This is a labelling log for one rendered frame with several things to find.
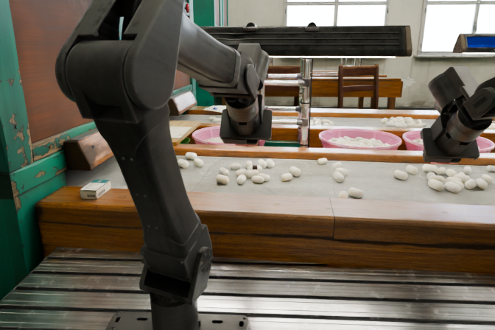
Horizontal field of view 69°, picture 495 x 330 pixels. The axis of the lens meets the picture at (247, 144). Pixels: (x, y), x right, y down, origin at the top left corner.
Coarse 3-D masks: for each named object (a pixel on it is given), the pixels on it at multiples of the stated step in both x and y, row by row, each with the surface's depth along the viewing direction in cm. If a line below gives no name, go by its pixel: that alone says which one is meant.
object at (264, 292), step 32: (64, 256) 70; (96, 256) 70; (128, 256) 70; (32, 288) 61; (64, 288) 61; (96, 288) 61; (128, 288) 61; (224, 288) 61; (256, 288) 61; (288, 288) 61; (320, 288) 61; (352, 288) 61; (384, 288) 61; (416, 288) 61; (448, 288) 61; (480, 288) 61; (0, 320) 53; (32, 320) 53; (64, 320) 53; (96, 320) 53; (256, 320) 53; (288, 320) 53; (320, 320) 53; (352, 320) 53; (384, 320) 55; (416, 320) 55; (448, 320) 54; (480, 320) 54
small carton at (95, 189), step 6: (96, 180) 77; (102, 180) 77; (108, 180) 77; (84, 186) 74; (90, 186) 74; (96, 186) 74; (102, 186) 75; (108, 186) 77; (84, 192) 72; (90, 192) 72; (96, 192) 72; (102, 192) 75; (84, 198) 73; (90, 198) 73; (96, 198) 73
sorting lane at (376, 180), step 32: (192, 160) 106; (224, 160) 106; (256, 160) 106; (288, 160) 106; (224, 192) 82; (256, 192) 82; (288, 192) 82; (320, 192) 82; (384, 192) 82; (416, 192) 82; (448, 192) 82; (480, 192) 82
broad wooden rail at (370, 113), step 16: (192, 112) 176; (208, 112) 176; (288, 112) 171; (320, 112) 170; (336, 112) 169; (352, 112) 169; (368, 112) 169; (384, 112) 169; (400, 112) 169; (416, 112) 169; (432, 112) 169
